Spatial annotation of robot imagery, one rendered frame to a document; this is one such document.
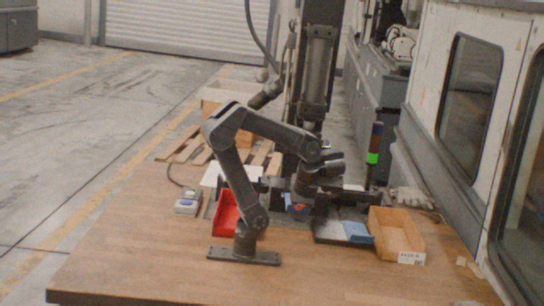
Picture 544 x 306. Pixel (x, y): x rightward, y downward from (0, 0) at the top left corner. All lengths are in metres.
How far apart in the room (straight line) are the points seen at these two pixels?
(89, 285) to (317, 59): 0.92
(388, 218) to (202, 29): 9.49
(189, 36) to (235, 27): 0.89
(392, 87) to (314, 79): 3.15
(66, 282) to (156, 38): 10.08
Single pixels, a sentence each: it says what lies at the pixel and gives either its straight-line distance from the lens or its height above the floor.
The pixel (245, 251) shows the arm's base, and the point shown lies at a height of 0.93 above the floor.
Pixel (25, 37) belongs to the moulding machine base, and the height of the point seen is 0.24.
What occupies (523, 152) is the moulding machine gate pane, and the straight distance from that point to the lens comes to 1.78.
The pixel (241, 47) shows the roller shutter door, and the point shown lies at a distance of 11.15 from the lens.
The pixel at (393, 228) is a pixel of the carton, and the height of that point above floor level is 0.90.
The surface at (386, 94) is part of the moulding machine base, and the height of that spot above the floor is 0.82.
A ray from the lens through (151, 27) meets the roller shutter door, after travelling 11.45.
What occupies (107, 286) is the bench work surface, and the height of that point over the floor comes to 0.90.
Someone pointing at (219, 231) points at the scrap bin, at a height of 0.92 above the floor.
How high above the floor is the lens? 1.64
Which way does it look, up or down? 17 degrees down
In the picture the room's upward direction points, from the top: 7 degrees clockwise
